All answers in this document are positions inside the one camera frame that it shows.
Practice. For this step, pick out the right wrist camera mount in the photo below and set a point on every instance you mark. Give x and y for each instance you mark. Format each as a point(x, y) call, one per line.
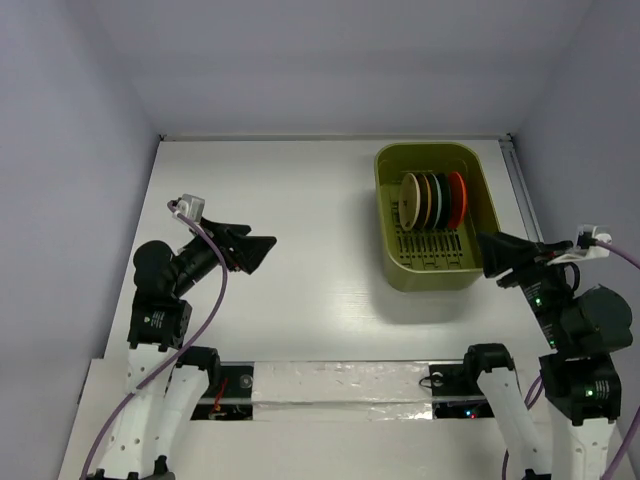
point(586, 247)

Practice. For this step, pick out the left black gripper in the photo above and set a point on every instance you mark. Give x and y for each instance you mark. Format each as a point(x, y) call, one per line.
point(228, 236)

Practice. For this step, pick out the olive green dish rack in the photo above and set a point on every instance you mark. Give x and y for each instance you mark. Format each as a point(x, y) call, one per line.
point(432, 259)

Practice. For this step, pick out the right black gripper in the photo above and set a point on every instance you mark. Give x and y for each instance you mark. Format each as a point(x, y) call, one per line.
point(523, 261)

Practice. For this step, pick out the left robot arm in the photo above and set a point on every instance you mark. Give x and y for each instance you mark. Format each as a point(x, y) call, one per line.
point(167, 372)

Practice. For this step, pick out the brown yellow plate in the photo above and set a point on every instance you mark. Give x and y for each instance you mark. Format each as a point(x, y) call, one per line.
point(425, 201)

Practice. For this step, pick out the beige patterned plate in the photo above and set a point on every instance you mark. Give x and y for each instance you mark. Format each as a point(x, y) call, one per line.
point(409, 201)

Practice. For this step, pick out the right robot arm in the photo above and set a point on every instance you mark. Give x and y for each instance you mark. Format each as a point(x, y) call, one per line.
point(580, 381)

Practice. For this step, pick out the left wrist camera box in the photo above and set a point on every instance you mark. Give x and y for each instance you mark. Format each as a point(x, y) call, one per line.
point(187, 207)

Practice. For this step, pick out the foil covered base bar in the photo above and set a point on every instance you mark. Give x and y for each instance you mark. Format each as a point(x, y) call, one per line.
point(340, 392)

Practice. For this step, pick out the black teal plate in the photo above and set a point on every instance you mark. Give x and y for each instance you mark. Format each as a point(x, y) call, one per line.
point(444, 201)

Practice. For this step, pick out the orange red plate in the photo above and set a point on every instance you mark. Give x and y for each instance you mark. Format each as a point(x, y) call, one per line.
point(459, 200)

